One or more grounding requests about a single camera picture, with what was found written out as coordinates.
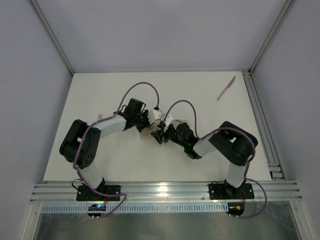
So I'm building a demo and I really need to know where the purple cable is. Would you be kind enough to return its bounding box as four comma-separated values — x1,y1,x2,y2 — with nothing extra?
72,81,161,218
161,99,268,221

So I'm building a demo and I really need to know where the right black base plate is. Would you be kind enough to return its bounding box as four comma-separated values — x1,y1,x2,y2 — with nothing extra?
207,181,255,200

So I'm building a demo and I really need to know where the right black controller board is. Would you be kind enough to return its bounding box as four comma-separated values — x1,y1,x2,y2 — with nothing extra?
226,202,245,217

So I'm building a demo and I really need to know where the beige cloth napkin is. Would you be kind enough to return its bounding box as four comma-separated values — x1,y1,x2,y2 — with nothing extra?
139,119,189,141

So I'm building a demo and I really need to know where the aluminium front rail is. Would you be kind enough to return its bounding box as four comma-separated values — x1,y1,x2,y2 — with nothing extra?
30,180,303,204

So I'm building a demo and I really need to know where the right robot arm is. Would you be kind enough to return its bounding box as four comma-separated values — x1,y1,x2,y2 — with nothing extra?
150,121,258,198

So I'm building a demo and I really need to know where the knife with pink handle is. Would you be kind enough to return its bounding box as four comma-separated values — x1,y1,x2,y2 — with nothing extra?
216,76,236,101

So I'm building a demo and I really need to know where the fork with pink handle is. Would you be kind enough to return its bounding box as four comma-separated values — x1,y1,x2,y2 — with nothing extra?
97,113,103,120

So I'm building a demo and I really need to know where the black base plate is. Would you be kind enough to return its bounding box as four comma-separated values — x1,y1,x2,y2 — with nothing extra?
207,181,255,200
75,184,122,202

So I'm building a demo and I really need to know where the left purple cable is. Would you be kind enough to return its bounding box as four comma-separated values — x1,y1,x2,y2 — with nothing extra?
72,81,161,218

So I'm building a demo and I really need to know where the slotted cable duct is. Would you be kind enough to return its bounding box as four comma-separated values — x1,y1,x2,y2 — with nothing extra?
40,202,228,214

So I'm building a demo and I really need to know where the aluminium frame post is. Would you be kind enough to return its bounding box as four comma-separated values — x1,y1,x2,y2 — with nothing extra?
27,0,75,76
248,0,296,75

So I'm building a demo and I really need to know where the left black controller board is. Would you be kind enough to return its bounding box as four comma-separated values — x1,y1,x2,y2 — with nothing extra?
87,203,107,219

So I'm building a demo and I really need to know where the left aluminium frame post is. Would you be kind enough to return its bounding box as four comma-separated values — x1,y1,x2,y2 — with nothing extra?
27,0,75,76

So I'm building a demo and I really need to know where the right aluminium frame post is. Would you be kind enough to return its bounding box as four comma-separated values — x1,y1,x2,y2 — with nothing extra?
248,0,296,75

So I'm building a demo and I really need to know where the black controller board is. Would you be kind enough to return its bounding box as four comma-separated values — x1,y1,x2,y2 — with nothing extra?
226,202,245,217
87,203,107,219

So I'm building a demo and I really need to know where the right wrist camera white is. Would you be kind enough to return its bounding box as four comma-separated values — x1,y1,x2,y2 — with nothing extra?
160,115,175,127

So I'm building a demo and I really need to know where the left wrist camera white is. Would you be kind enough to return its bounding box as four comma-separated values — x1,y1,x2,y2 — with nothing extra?
148,109,163,125

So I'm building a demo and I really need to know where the right side aluminium rail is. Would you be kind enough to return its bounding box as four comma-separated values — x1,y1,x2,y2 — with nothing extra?
242,71,287,181

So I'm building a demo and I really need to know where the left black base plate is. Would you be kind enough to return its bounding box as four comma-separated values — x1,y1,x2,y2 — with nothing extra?
75,184,122,202

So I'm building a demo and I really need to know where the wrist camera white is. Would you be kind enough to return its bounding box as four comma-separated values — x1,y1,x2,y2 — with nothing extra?
160,115,175,127
148,109,163,125

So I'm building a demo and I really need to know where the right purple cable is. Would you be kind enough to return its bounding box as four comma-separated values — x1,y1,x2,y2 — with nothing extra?
161,99,268,221

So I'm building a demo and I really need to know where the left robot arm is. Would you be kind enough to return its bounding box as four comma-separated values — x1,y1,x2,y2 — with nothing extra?
59,98,161,190

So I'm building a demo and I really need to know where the aluminium rail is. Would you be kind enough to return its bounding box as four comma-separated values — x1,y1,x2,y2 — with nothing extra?
242,71,287,181
30,180,303,204

